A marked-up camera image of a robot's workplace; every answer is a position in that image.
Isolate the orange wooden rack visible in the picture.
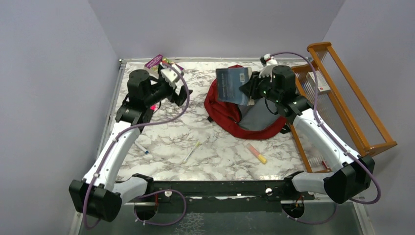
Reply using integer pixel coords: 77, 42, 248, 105
290, 42, 397, 173

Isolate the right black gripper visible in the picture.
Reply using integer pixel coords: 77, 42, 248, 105
239, 70, 281, 104

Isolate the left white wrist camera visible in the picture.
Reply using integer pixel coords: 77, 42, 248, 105
160, 63, 180, 89

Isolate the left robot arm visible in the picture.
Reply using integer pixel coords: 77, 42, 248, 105
69, 66, 192, 229

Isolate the pink black highlighter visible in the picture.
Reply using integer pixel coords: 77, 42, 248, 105
150, 101, 161, 113

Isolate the dark blue book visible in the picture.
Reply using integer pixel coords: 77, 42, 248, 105
216, 67, 254, 106

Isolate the blue capped pen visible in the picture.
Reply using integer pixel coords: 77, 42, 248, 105
135, 142, 149, 154

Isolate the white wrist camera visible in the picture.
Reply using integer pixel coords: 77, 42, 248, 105
160, 63, 180, 89
258, 53, 278, 78

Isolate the white red small box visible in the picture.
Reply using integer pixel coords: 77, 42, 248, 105
306, 70, 331, 94

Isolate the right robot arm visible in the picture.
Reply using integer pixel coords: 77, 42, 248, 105
239, 66, 379, 204

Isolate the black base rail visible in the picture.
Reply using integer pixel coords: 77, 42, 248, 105
89, 173, 331, 215

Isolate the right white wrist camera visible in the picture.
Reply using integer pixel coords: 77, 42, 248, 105
258, 53, 278, 78

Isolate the red backpack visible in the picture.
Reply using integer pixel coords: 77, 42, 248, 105
204, 65, 291, 140

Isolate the purple green paperback book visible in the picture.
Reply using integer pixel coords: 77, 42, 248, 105
143, 54, 184, 78

